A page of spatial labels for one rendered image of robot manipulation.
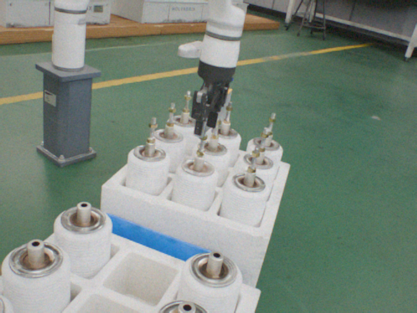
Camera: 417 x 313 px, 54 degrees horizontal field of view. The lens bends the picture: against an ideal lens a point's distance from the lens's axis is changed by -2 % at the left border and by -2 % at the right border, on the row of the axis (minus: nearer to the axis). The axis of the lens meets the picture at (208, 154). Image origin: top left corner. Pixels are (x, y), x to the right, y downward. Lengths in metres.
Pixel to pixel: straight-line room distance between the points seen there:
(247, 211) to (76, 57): 0.72
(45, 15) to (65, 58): 1.71
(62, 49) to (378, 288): 1.09
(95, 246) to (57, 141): 0.72
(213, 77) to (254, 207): 0.29
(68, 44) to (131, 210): 0.57
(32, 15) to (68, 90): 1.69
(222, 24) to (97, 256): 0.47
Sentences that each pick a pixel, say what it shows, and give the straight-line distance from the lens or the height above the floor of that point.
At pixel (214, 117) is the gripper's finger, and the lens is 0.91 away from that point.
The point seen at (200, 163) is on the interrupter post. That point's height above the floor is 0.27.
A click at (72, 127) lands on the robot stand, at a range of 1.37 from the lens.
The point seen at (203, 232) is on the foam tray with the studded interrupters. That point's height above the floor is 0.14.
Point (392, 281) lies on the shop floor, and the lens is 1.23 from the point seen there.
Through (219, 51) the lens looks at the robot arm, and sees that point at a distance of 0.81.
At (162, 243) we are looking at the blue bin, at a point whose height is 0.10.
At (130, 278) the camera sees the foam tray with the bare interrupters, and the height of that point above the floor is 0.11.
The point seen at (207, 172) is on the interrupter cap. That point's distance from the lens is 0.92.
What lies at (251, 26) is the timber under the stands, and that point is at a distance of 4.70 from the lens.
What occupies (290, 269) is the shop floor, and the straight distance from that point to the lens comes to 1.12.
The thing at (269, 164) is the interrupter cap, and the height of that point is 0.25.
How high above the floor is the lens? 0.69
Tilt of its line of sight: 26 degrees down
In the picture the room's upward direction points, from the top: 11 degrees clockwise
